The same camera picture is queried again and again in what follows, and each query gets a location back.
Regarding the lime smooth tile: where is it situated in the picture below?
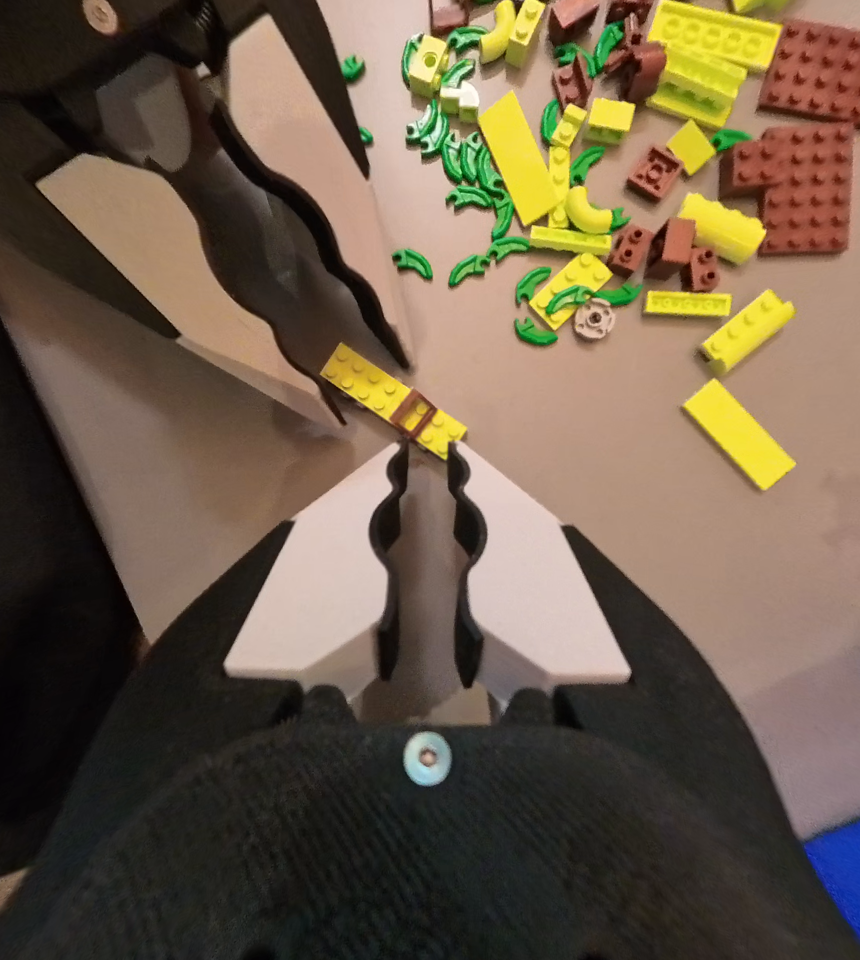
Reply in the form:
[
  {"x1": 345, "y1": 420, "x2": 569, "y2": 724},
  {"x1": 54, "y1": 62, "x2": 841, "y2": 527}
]
[{"x1": 680, "y1": 378, "x2": 799, "y2": 493}]

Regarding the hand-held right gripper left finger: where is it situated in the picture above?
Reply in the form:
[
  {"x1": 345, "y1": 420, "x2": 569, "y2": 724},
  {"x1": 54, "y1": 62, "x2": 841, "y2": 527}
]
[{"x1": 223, "y1": 442, "x2": 410, "y2": 719}]

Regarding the pile of mixed toy bricks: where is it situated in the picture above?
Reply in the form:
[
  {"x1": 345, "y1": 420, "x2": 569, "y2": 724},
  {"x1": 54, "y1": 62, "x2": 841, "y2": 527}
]
[{"x1": 400, "y1": 0, "x2": 860, "y2": 376}]

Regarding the brown square frame piece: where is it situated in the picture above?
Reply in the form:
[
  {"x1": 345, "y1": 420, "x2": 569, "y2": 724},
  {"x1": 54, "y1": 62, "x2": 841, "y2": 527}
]
[{"x1": 390, "y1": 389, "x2": 439, "y2": 438}]

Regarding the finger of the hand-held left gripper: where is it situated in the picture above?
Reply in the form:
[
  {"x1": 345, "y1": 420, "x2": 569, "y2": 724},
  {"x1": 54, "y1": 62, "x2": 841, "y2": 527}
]
[
  {"x1": 36, "y1": 152, "x2": 348, "y2": 429},
  {"x1": 207, "y1": 13, "x2": 413, "y2": 372}
]

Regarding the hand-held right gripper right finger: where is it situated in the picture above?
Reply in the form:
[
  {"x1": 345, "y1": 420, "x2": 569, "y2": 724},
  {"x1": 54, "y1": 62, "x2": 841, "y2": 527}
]
[{"x1": 446, "y1": 442, "x2": 633, "y2": 715}]

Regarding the lime long studded plate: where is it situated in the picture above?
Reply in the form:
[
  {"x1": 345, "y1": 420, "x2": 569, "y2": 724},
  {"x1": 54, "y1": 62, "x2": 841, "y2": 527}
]
[{"x1": 320, "y1": 342, "x2": 469, "y2": 461}]

